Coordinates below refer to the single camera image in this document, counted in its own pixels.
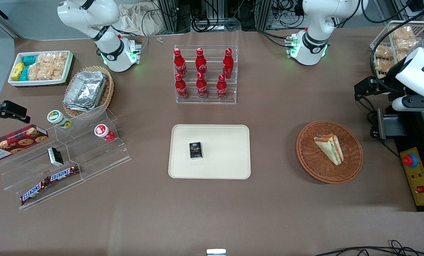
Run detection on red tartan cookie box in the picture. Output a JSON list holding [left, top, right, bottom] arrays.
[[0, 124, 49, 164]]

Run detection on yellow snack packet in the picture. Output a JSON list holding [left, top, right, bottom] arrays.
[[11, 61, 26, 81]]

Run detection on black machine with window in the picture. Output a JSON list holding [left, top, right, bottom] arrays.
[[385, 105, 424, 213]]

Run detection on black coiled cable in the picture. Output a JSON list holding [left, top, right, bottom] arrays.
[[192, 15, 211, 32]]

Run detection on black left base cables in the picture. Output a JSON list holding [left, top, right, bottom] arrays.
[[257, 29, 295, 49]]

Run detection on beige cloth bag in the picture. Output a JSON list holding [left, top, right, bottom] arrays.
[[117, 3, 163, 36]]

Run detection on triangular sandwich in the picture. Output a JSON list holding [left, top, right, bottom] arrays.
[[313, 134, 344, 166]]

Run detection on black right base cables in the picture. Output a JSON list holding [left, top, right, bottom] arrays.
[[112, 26, 150, 54]]

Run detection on black base cables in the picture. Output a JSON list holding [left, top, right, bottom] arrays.
[[257, 29, 295, 49], [112, 26, 150, 54]]

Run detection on black floor cables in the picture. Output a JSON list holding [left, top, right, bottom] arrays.
[[313, 240, 424, 256]]

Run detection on clear bag of crackers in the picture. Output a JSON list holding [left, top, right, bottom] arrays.
[[27, 63, 52, 81], [38, 52, 68, 65], [50, 63, 65, 80]]

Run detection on clear acrylic bottle rack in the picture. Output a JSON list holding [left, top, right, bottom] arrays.
[[173, 45, 239, 105]]

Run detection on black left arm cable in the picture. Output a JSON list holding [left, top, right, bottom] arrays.
[[370, 9, 424, 94]]

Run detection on small black printed box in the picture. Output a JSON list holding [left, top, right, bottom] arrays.
[[189, 142, 203, 160]]

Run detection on stacked foil containers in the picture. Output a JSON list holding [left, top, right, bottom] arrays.
[[63, 71, 108, 112]]

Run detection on white rectangular snack tray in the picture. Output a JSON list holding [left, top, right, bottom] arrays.
[[8, 50, 74, 87]]

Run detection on black machine power cable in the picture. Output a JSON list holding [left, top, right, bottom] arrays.
[[358, 98, 380, 138]]

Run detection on brown Snickers bar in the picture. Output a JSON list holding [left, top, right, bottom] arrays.
[[48, 165, 80, 183], [20, 177, 51, 205]]

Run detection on yellow control panel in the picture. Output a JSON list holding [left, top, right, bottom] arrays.
[[400, 147, 424, 207]]

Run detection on red cola bottle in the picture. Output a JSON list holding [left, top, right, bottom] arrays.
[[175, 73, 189, 100], [173, 48, 188, 79], [196, 72, 209, 100], [216, 74, 229, 101], [195, 48, 208, 77], [222, 48, 235, 80]]

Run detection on oval light wicker basket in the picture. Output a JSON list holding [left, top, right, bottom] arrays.
[[62, 65, 115, 118]]

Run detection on beige plastic tray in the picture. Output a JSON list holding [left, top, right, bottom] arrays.
[[168, 124, 251, 180]]

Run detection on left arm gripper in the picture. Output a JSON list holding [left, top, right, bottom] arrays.
[[354, 77, 424, 111]]

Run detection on white wire basket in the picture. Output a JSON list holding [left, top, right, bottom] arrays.
[[370, 20, 424, 96]]

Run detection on green lid cup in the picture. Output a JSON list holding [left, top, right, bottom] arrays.
[[47, 110, 73, 129]]

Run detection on clear acrylic step stand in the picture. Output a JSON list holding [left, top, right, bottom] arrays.
[[0, 105, 132, 210]]

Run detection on red lid cup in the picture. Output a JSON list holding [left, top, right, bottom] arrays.
[[93, 124, 116, 142]]

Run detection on round brown wicker basket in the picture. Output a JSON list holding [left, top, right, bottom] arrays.
[[296, 121, 364, 185]]

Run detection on aluminium frame post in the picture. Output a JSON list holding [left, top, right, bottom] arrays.
[[158, 0, 179, 33], [256, 0, 273, 31]]

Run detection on grey coiled cable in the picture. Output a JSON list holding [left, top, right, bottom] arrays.
[[224, 17, 241, 31]]

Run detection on red emergency stop button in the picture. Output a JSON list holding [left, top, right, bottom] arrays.
[[402, 153, 419, 168]]

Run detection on small black box white edge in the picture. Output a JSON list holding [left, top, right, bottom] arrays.
[[47, 147, 64, 167]]

